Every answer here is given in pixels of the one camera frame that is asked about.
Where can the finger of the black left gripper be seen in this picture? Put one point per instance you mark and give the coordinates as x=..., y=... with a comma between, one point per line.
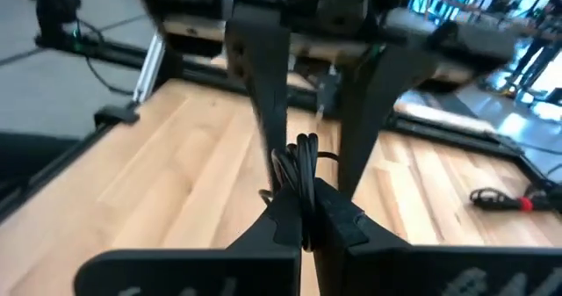
x=263, y=67
x=369, y=103

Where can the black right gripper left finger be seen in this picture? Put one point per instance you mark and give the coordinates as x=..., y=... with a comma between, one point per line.
x=197, y=274

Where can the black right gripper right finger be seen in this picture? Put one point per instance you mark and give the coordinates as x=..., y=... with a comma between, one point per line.
x=439, y=274

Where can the silver aluminium extrusion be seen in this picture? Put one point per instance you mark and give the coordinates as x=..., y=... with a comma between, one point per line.
x=149, y=72
x=439, y=113

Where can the black stand with green light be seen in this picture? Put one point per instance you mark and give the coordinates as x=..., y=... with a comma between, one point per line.
x=52, y=6

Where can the black corner bracket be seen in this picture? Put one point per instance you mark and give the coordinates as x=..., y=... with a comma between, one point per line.
x=116, y=113

